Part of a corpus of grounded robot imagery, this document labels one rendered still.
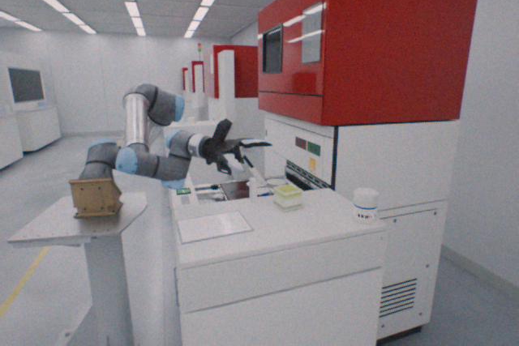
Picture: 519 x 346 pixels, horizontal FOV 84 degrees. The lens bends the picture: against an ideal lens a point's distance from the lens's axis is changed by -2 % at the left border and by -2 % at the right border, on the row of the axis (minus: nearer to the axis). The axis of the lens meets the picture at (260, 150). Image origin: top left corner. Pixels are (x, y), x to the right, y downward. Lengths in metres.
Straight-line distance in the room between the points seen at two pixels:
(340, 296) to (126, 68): 8.63
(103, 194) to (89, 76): 7.94
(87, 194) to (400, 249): 1.47
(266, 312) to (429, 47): 1.21
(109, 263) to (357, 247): 1.10
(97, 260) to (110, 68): 7.93
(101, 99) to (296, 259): 8.67
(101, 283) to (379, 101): 1.47
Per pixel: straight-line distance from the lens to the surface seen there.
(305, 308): 0.98
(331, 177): 1.24
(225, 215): 0.97
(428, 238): 1.76
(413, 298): 1.91
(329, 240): 0.89
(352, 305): 1.08
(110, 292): 1.66
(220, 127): 0.83
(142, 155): 0.94
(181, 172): 0.97
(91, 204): 1.48
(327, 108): 1.17
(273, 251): 0.83
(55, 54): 9.48
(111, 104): 9.22
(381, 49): 1.31
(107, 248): 1.54
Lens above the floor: 1.38
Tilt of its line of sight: 13 degrees down
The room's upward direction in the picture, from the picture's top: straight up
